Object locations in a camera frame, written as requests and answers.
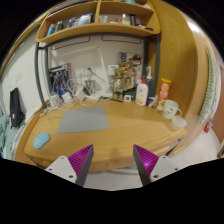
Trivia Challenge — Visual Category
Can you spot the grey mouse pad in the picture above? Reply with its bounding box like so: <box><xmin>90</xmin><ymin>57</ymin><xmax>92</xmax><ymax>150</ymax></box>
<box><xmin>58</xmin><ymin>106</ymin><xmax>109</xmax><ymax>134</ymax></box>

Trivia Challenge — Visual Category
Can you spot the wooden groot figure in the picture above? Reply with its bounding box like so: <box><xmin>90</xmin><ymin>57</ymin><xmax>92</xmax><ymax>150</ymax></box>
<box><xmin>112</xmin><ymin>67</ymin><xmax>128</xmax><ymax>102</ymax></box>

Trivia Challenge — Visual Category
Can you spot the light blue computer mouse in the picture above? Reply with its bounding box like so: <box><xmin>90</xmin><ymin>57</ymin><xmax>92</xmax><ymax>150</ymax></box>
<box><xmin>33</xmin><ymin>133</ymin><xmax>50</xmax><ymax>149</ymax></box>

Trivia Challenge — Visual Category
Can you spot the white power strip with cables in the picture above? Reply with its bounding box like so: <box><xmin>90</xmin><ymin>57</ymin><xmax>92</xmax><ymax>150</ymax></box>
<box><xmin>47</xmin><ymin>79</ymin><xmax>100</xmax><ymax>111</ymax></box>

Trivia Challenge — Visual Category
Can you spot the white lotion bottle red cap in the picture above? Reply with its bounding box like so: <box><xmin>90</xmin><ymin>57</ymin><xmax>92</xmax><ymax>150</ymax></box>
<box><xmin>135</xmin><ymin>76</ymin><xmax>148</xmax><ymax>106</ymax></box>

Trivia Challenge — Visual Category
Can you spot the red chips can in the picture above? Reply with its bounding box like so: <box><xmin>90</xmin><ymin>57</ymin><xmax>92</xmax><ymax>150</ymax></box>
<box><xmin>156</xmin><ymin>78</ymin><xmax>172</xmax><ymax>111</ymax></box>

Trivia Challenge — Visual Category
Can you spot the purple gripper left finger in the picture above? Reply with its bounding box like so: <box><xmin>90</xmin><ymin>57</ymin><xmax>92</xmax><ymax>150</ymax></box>
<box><xmin>45</xmin><ymin>143</ymin><xmax>95</xmax><ymax>187</ymax></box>

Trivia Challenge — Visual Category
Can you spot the wooden wall shelf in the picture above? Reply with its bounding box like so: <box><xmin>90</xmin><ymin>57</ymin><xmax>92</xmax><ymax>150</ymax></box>
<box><xmin>36</xmin><ymin>0</ymin><xmax>161</xmax><ymax>44</ymax></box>

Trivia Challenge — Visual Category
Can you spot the small white desk clock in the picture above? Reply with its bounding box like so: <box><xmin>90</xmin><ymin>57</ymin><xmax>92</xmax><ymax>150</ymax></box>
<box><xmin>124</xmin><ymin>95</ymin><xmax>131</xmax><ymax>102</ymax></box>

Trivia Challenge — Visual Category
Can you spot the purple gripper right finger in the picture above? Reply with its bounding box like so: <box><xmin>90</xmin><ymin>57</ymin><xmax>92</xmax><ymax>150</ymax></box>
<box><xmin>132</xmin><ymin>143</ymin><xmax>180</xmax><ymax>187</ymax></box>

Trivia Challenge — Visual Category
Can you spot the white desk lamp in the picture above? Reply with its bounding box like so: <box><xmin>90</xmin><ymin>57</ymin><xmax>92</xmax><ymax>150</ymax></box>
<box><xmin>60</xmin><ymin>46</ymin><xmax>111</xmax><ymax>97</ymax></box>

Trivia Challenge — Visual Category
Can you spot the blue spray bottle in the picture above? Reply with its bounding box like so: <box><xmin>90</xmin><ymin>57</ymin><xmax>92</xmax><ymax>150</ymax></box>
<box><xmin>146</xmin><ymin>66</ymin><xmax>154</xmax><ymax>97</ymax></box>

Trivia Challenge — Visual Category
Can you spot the white mug with print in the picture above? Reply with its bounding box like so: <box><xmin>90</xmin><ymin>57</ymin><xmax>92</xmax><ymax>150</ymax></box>
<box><xmin>162</xmin><ymin>100</ymin><xmax>182</xmax><ymax>119</ymax></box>

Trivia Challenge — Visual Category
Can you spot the wooden desk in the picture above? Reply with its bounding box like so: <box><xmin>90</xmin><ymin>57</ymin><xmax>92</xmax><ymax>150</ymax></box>
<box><xmin>15</xmin><ymin>100</ymin><xmax>186</xmax><ymax>172</ymax></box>

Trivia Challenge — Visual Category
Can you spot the translucent plastic cup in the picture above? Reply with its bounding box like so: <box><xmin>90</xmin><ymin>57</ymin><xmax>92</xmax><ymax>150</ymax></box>
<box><xmin>171</xmin><ymin>116</ymin><xmax>187</xmax><ymax>131</ymax></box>

